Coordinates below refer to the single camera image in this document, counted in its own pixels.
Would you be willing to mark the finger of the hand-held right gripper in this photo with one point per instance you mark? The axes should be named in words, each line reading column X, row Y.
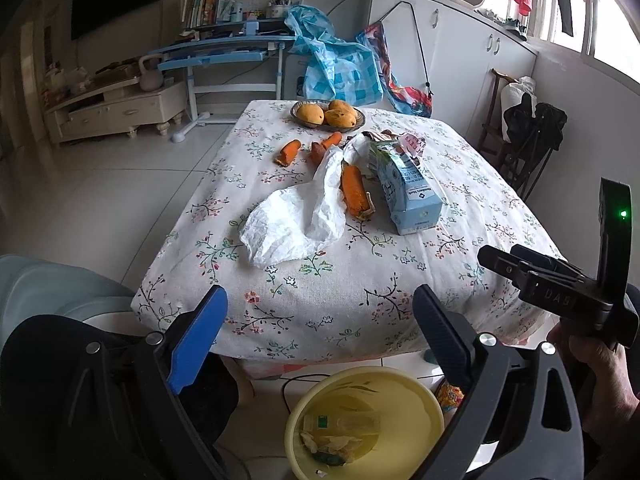
column 500, row 262
column 545, row 262

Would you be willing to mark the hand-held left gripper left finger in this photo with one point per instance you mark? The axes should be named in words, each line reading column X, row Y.
column 195, row 340

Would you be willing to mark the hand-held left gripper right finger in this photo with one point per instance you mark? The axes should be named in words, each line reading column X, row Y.
column 442, row 335

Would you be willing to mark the yellow plastic bin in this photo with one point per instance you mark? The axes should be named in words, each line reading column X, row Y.
column 410, row 410

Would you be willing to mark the pale blue milk carton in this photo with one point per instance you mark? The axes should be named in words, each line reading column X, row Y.
column 407, row 195

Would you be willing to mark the red snack packet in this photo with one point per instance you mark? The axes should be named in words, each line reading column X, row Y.
column 410, row 142

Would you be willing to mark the white plastic bag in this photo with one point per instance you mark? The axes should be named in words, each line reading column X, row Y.
column 290, row 220

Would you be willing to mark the large carrot piece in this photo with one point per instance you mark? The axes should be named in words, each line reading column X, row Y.
column 352, row 187

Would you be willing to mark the small carrot piece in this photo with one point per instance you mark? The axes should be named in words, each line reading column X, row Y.
column 330, row 140

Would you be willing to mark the short carrot piece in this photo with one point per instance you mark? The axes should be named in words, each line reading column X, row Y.
column 290, row 151

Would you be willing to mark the person's right forearm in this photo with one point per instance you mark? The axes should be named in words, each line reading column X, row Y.
column 615, row 447

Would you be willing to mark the person's right hand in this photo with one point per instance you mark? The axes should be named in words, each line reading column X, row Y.
column 600, row 380

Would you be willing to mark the orange patterned packet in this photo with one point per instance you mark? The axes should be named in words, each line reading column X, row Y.
column 450, row 395

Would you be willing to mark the floral tablecloth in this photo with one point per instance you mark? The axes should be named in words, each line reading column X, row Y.
column 300, row 300

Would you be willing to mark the black folding chair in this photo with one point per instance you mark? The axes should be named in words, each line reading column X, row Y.
column 545, row 120

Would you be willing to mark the dark wooden chair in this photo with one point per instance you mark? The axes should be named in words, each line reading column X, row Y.
column 492, row 110

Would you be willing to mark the pale blue seat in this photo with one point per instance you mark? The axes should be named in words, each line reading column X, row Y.
column 50, row 285

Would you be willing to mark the crumpled wrapper scraps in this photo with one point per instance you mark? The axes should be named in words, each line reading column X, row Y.
column 330, row 445

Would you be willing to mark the person's leg in black trousers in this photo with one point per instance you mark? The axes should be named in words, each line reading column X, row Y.
column 30, row 355

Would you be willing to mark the white sack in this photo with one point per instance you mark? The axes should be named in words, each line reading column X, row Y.
column 515, row 95

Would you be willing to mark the colourful printed bag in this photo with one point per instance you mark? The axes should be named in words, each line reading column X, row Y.
column 410, row 100

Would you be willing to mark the white cabinet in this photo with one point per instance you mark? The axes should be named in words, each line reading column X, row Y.
column 460, row 70

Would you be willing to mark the oval metal fruit tray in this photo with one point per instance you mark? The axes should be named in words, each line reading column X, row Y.
column 361, row 119

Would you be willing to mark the long yellow mango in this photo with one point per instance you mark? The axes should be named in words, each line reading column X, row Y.
column 339, row 105
column 341, row 118

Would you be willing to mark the cream television cabinet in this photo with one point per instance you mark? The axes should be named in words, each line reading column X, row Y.
column 120, row 110

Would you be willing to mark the round yellow mango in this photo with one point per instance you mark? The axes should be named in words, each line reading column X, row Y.
column 310, row 112

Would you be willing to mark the blue checkered plastic bag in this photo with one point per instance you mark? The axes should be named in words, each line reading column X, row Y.
column 340, row 75

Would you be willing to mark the beige kettlebell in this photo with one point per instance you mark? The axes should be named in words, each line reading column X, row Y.
column 150, row 80

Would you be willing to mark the blue study desk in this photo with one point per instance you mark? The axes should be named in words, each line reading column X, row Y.
column 225, row 42

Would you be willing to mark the row of books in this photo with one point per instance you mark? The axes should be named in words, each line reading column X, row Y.
column 197, row 7

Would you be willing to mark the white pen holder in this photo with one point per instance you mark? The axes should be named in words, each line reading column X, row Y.
column 278, row 10

